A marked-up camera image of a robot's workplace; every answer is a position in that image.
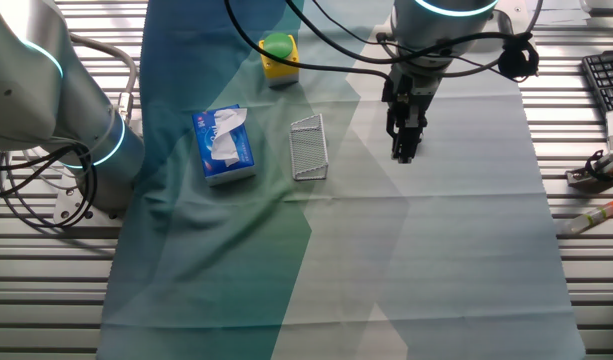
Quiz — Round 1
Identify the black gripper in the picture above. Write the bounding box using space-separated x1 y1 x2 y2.
382 62 441 165

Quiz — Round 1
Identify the white mesh toy goal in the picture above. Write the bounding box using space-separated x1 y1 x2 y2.
289 113 330 182

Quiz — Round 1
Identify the blue green white tablecloth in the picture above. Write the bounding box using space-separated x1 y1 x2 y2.
95 0 587 360

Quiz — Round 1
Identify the green button yellow box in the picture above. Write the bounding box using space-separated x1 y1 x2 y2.
258 32 301 89

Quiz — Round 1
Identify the blue tissue box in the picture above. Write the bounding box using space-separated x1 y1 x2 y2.
191 104 257 187

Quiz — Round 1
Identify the black keyboard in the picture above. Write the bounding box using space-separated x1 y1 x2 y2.
581 49 613 115

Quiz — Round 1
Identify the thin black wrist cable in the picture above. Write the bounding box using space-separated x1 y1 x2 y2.
284 0 541 82

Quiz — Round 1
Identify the thick black gripper cable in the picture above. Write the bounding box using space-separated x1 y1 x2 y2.
223 0 393 84

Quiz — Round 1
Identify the grey robot hose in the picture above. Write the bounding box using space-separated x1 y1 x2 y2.
68 32 138 124

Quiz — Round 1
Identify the black base cable bundle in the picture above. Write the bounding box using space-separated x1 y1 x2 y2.
0 142 98 232

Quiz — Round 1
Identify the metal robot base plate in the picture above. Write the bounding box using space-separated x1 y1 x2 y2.
53 187 126 227

